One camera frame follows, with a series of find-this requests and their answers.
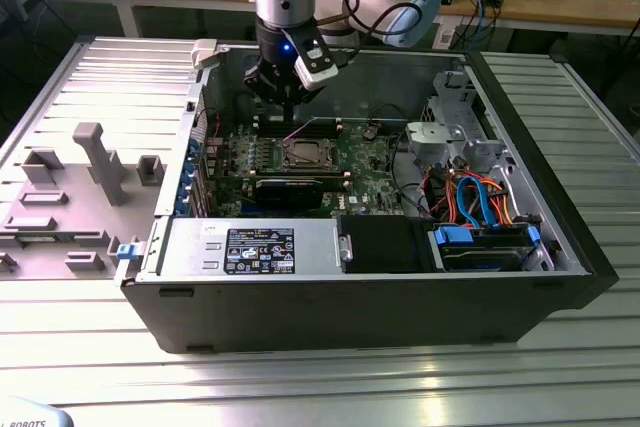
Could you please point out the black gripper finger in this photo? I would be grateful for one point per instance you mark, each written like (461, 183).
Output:
(299, 87)
(265, 82)

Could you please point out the metal locking lever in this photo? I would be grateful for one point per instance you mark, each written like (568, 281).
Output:
(300, 128)

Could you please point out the silver CPU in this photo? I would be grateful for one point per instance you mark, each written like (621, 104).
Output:
(307, 153)

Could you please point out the RAM slot white clips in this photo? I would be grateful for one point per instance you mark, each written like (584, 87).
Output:
(326, 129)
(335, 169)
(335, 177)
(326, 121)

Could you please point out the white plastic case latch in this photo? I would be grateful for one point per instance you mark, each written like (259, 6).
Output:
(205, 53)

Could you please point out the round coin battery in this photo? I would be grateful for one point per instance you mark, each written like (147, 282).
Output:
(369, 133)

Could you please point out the black graphics card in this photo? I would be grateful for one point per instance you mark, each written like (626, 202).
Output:
(287, 194)

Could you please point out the green motherboard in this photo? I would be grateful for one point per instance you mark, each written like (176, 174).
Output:
(372, 179)

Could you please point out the white sticker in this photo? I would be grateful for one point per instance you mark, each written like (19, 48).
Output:
(354, 200)

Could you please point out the silver drive cage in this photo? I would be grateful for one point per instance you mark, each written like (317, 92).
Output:
(450, 92)

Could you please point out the white label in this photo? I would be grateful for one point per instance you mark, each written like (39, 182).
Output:
(444, 37)

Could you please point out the black drive bay box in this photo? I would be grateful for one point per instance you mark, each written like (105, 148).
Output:
(380, 247)

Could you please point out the grey parts rack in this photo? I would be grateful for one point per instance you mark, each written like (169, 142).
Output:
(105, 167)

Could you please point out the silver power supply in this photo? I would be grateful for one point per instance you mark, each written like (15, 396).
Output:
(190, 247)

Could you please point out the blue plastic clip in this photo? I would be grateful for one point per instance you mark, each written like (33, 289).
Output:
(129, 251)

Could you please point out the black PC case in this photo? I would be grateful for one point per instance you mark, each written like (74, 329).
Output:
(325, 312)

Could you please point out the hard disk blue carrier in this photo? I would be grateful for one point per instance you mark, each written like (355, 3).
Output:
(480, 261)

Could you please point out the pale blue teach pendant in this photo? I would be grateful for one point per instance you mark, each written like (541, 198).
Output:
(30, 414)

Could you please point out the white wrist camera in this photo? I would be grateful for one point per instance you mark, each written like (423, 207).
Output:
(315, 64)

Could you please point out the silver metal bracket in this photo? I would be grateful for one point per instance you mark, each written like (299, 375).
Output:
(430, 139)

